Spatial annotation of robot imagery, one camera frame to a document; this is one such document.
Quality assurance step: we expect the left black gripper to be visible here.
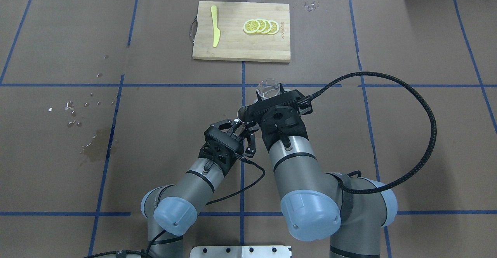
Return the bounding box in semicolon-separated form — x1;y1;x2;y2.
209;120;256;158

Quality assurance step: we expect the steel jigger shaker cup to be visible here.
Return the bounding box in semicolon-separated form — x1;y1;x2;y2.
237;106;248;123

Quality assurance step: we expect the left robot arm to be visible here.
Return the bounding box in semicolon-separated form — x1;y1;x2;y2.
141;119;266;258

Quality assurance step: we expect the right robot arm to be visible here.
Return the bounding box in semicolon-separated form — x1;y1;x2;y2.
268;136;398;258

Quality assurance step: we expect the wooden cutting board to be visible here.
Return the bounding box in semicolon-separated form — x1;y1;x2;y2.
192;0;291;63

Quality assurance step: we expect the lemon slice front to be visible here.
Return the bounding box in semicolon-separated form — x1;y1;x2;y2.
243;19;261;34

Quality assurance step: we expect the lemon slice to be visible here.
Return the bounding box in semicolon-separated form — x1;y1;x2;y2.
243;19;261;34
267;21;280;35
261;20;272;34
256;18;266;34

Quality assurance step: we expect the yellow plastic knife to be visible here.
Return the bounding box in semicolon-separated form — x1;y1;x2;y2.
210;5;221;48

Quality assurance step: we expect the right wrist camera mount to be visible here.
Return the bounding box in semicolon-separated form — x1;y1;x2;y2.
243;90;313;147

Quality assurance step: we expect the black braided cable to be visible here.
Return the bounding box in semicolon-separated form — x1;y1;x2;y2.
298;71;438;195

